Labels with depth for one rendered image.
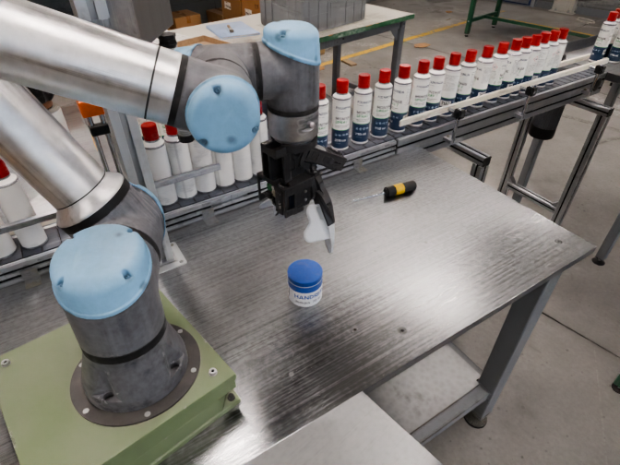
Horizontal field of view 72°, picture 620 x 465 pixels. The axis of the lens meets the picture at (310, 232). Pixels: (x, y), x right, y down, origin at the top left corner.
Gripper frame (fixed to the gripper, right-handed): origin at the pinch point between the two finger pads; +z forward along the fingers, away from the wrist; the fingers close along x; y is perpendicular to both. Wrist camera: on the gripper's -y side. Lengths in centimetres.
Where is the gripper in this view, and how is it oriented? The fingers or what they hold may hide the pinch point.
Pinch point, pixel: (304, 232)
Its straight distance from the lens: 78.8
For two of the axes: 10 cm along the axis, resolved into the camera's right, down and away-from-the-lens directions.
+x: 6.7, 4.6, -5.8
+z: 0.0, 7.8, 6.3
